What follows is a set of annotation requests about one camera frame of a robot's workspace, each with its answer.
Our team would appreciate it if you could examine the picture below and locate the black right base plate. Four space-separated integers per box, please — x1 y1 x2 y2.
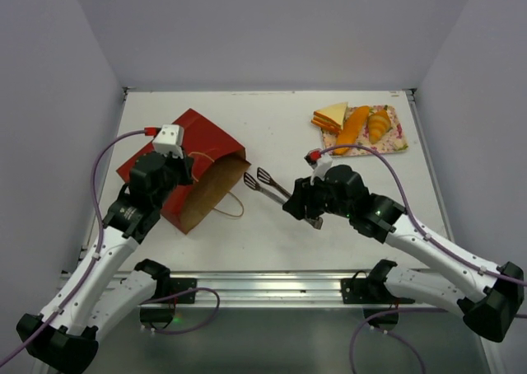
340 271 415 305

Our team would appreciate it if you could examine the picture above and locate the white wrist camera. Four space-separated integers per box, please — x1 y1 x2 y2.
152 124 184 158
305 150 333 185

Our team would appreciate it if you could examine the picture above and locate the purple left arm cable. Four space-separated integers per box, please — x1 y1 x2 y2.
0 127 222 365

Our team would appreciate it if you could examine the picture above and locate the red paper bag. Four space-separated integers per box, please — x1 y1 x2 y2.
104 109 250 241

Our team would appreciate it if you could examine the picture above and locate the floral rectangular tray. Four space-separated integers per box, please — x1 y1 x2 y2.
319 105 408 157

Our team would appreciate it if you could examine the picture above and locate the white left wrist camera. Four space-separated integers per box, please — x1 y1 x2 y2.
152 124 184 158

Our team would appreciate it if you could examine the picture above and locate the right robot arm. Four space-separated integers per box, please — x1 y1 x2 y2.
282 166 525 342

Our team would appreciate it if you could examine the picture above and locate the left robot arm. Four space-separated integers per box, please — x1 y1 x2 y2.
16 151 194 373

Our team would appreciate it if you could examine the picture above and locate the fake triangle sandwich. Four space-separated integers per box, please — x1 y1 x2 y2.
310 102 347 134

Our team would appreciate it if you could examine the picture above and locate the fake orange bread loaf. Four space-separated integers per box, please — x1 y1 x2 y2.
333 105 370 156

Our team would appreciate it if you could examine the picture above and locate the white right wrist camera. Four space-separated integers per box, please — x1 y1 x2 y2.
305 150 333 185

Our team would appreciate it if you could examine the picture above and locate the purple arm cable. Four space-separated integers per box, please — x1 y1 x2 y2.
0 127 222 365
319 144 527 374

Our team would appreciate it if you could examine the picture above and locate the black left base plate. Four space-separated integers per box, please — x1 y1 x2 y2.
167 278 198 305

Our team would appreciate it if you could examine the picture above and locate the fake croissant bread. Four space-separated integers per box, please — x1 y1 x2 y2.
367 109 391 144

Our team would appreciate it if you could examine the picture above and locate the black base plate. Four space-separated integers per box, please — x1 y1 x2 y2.
340 271 415 305
167 278 198 305

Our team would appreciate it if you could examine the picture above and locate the aluminium frame rail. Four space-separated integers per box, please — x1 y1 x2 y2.
102 271 487 309

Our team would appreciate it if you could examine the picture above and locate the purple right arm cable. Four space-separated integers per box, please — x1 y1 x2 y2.
319 144 527 374

